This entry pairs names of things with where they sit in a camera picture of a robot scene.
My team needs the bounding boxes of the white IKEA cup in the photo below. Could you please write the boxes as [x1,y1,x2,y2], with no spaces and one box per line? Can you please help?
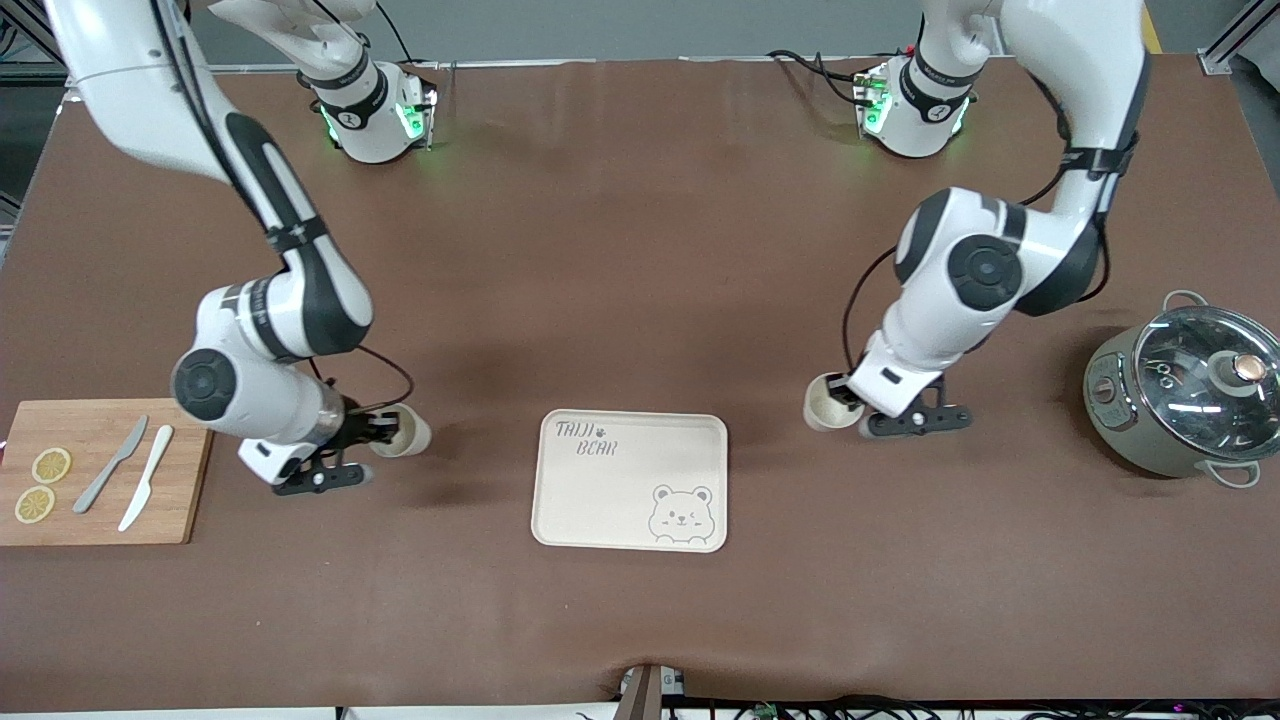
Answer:
[803,372,867,433]
[368,403,433,459]

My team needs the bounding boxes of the cream bear print tray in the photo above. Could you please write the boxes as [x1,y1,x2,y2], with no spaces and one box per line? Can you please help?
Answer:
[530,409,730,554]

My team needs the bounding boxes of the white plastic knife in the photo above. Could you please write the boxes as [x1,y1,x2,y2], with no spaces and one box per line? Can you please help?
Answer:
[118,425,175,533]

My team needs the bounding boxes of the grey plastic knife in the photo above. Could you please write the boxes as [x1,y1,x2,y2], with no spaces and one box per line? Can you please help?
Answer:
[72,415,150,515]

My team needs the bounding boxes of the bamboo cutting board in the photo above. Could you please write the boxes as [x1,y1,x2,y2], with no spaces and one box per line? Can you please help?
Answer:
[0,398,221,547]

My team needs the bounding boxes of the grey cooking pot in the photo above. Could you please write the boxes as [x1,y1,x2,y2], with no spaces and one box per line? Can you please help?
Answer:
[1083,289,1264,491]

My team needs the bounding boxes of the glass pot lid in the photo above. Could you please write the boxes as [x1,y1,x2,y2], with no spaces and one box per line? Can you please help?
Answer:
[1133,305,1280,463]

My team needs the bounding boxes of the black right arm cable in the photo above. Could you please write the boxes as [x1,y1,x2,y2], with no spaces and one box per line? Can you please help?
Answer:
[150,0,417,416]

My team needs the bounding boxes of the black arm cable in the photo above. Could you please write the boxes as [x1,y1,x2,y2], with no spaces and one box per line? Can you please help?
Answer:
[150,0,417,416]
[842,70,1113,373]

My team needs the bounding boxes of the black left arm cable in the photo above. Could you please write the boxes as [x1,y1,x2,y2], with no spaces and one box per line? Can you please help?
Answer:
[842,70,1113,373]

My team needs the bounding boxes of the black base cables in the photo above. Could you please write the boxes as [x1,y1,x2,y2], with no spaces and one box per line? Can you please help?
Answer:
[767,48,873,107]

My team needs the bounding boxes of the aluminium frame profile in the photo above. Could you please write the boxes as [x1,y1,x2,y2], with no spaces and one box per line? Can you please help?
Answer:
[1198,0,1280,77]
[0,0,76,83]

